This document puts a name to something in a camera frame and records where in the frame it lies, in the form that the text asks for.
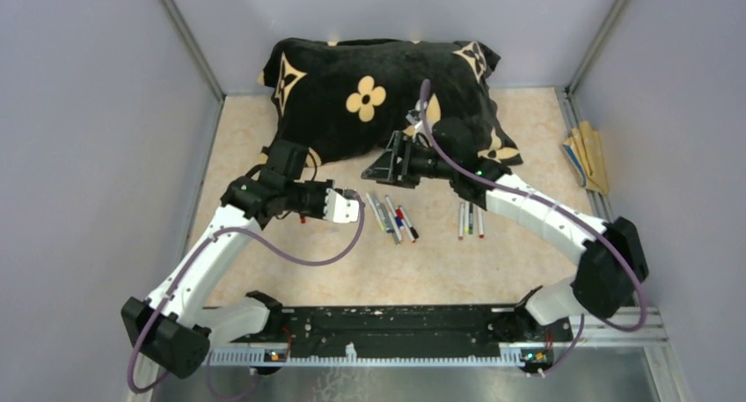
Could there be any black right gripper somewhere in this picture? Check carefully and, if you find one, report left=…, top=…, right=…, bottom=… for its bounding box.
left=362, top=132, right=457, bottom=190

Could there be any white pen with brown cap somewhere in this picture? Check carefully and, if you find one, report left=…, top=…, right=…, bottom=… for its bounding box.
left=457, top=201, right=465, bottom=241

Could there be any white pen with yellow cap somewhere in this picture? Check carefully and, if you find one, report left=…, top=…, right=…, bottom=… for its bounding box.
left=466, top=202, right=474, bottom=235

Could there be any white pen with red cap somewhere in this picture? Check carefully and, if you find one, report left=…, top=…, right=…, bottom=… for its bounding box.
left=396, top=206, right=419, bottom=243

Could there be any white marker with red cap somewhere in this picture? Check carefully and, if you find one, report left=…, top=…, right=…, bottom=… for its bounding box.
left=475, top=208, right=485, bottom=238

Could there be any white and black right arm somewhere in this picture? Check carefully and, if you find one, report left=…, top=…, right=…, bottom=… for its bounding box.
left=361, top=119, right=649, bottom=342

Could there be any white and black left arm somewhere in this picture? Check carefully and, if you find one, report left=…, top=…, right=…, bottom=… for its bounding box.
left=121, top=141, right=360, bottom=378

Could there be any white pen with light-green cap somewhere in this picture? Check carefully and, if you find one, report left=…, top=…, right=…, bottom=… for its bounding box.
left=366, top=193, right=389, bottom=233

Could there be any black pillow with cream flowers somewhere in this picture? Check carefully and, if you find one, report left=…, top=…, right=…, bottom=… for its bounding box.
left=259, top=38, right=523, bottom=167

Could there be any folded yellow and blue cloth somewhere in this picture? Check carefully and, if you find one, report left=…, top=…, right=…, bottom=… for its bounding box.
left=561, top=121, right=610, bottom=195

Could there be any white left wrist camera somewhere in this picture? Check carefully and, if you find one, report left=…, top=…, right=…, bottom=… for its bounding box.
left=323, top=188, right=360, bottom=223

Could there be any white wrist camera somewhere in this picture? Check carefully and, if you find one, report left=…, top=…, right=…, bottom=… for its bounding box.
left=323, top=188, right=360, bottom=223
left=405, top=102, right=427, bottom=136

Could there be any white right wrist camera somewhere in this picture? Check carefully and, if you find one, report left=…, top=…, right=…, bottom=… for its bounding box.
left=405, top=102, right=427, bottom=136

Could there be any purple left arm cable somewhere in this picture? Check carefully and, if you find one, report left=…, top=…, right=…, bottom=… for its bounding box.
left=127, top=192, right=367, bottom=400

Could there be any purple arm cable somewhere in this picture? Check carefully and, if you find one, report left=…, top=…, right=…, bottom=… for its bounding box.
left=127, top=192, right=367, bottom=400
left=419, top=78, right=650, bottom=377

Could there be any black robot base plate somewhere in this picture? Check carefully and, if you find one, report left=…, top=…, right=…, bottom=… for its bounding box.
left=235, top=304, right=574, bottom=359

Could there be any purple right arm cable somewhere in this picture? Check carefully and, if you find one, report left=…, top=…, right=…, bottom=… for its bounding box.
left=419, top=78, right=650, bottom=377

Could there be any aluminium wall rail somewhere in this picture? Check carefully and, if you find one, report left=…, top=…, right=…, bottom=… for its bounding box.
left=158, top=0, right=226, bottom=104

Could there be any aluminium front frame rail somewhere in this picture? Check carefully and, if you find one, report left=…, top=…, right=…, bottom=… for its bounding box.
left=122, top=296, right=689, bottom=401

